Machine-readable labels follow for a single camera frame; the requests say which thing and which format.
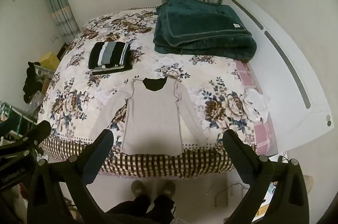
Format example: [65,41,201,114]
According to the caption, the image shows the crumpled white cloth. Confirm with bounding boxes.
[242,88,271,123]

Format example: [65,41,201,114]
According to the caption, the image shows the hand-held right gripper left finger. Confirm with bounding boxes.
[26,129,115,224]

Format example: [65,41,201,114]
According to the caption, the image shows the beige long-sleeve shirt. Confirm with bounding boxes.
[88,77,209,156]

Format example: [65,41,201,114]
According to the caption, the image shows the person's black pants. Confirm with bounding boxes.
[105,194,176,224]

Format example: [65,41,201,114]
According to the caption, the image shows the yellow box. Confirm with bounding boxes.
[39,51,61,71]

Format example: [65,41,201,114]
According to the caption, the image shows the thin floor cable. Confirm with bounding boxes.
[207,181,250,209]

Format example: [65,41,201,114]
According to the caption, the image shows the green and white rack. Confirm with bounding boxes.
[0,100,38,141]

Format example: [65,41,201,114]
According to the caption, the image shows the pink checked sheet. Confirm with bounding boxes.
[234,59,278,156]

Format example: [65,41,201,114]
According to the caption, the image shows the floral bed sheet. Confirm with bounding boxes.
[37,7,259,180]

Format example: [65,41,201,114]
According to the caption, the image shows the beige slipper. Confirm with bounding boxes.
[155,180,176,198]
[131,180,146,198]

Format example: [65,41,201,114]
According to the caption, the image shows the folded dark garment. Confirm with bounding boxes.
[91,63,127,76]

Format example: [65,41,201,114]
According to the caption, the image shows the white headboard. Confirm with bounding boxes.
[226,0,335,152]

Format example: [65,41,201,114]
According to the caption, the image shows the black cloth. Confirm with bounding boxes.
[22,61,44,104]

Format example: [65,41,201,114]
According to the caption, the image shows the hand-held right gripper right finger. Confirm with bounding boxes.
[222,129,310,224]

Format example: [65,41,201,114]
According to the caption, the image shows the folded striped sweater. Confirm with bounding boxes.
[88,41,132,69]

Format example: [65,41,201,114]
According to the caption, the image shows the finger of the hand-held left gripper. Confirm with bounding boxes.
[0,115,22,132]
[0,120,52,159]

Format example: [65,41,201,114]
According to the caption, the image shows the folded green blanket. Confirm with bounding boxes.
[153,0,258,62]

